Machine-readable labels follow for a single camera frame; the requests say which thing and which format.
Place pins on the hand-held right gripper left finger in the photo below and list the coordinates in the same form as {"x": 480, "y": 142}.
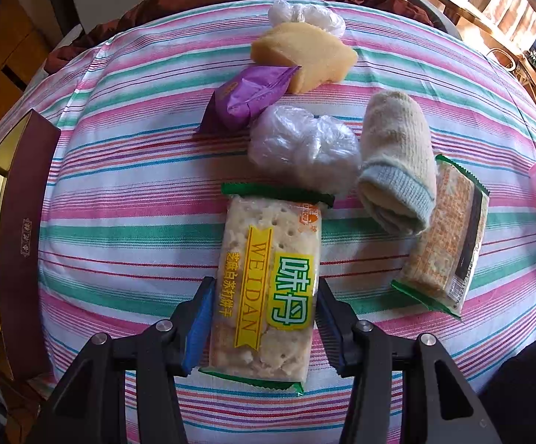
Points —
{"x": 198, "y": 328}

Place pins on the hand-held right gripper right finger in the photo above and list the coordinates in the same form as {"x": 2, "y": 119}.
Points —
{"x": 333, "y": 328}

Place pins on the green-edged cracker packet yellow label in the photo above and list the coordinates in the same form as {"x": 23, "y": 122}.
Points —
{"x": 268, "y": 259}

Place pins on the gold tin box maroon outside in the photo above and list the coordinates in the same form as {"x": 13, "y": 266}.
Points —
{"x": 22, "y": 222}

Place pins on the green-edged cracker packet brown side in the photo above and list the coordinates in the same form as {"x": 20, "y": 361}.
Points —
{"x": 453, "y": 240}

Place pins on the clear plastic bag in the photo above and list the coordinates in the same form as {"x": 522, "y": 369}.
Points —
{"x": 300, "y": 148}

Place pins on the cream sock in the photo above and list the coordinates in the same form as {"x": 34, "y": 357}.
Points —
{"x": 397, "y": 148}

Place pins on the purple snack packet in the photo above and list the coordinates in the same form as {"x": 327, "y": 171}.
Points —
{"x": 249, "y": 97}

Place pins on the yellow sponge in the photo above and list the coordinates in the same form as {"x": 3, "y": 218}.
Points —
{"x": 305, "y": 55}

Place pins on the white knotted plastic bag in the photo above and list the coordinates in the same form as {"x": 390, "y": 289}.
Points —
{"x": 314, "y": 16}

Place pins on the striped pink green tablecloth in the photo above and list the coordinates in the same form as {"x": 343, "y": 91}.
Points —
{"x": 134, "y": 185}

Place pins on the person's dark clothing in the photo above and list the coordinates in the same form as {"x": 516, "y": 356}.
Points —
{"x": 531, "y": 379}

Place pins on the maroon cloth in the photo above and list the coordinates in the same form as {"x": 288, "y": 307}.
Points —
{"x": 194, "y": 4}

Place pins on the wooden side desk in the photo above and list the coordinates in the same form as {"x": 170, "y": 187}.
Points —
{"x": 471, "y": 9}

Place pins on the beige curtain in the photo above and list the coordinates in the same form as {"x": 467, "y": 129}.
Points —
{"x": 513, "y": 14}

